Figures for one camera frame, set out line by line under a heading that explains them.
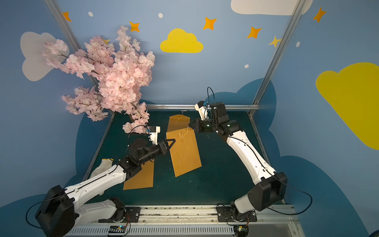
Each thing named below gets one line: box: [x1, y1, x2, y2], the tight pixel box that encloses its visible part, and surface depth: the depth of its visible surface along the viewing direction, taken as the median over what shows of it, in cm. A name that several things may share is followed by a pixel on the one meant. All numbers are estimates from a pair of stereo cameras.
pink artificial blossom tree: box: [42, 25, 156, 134], surface depth 73 cm
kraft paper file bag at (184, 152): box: [165, 127, 202, 178], surface depth 78 cm
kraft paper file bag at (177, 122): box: [166, 114, 191, 133], surface depth 117 cm
